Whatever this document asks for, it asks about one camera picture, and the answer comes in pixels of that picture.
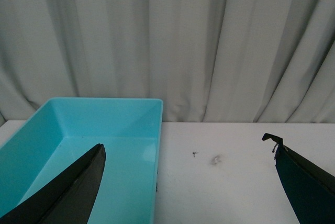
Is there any grey curtain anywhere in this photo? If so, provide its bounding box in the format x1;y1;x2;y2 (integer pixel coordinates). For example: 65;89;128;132
1;0;334;123

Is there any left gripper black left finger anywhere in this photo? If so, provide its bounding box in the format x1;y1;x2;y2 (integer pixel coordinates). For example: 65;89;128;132
1;144;106;223

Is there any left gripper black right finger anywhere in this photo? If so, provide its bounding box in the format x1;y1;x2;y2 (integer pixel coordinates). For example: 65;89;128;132
262;133;334;223

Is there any turquoise plastic bin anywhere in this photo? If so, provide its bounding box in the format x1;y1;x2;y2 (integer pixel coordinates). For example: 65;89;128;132
1;98;163;223

